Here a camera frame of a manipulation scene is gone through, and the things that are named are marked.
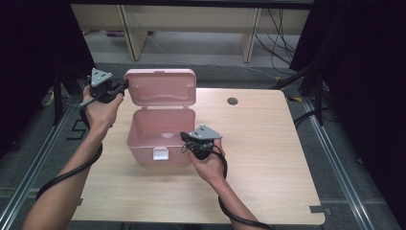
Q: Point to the grey tape piece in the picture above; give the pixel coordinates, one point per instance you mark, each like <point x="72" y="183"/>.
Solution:
<point x="317" y="210"/>

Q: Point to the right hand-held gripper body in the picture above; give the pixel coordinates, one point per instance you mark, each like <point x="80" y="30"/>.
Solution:
<point x="202" y="145"/>

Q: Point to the black metal stand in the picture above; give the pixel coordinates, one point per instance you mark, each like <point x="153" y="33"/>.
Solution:
<point x="58" y="96"/>
<point x="319" y="96"/>

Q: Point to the pink plastic storage box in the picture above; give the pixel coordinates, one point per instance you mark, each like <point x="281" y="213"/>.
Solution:
<point x="162" y="127"/>

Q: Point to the black curtain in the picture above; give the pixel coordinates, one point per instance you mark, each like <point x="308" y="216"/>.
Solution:
<point x="32" y="64"/>
<point x="367" y="80"/>

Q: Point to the metal floor rail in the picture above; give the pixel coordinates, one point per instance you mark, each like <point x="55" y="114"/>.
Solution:
<point x="32" y="166"/>
<point x="338" y="172"/>

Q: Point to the beige background desk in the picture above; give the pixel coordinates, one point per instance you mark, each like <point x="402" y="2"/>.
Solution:
<point x="191" y="16"/>

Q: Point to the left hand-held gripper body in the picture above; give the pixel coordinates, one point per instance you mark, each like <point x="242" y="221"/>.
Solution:
<point x="101" y="92"/>

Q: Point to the person's left hand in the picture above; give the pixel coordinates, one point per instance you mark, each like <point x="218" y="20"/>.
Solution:
<point x="100" y="115"/>

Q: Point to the person's right hand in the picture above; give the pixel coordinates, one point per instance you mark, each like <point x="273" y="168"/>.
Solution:
<point x="210" y="169"/>

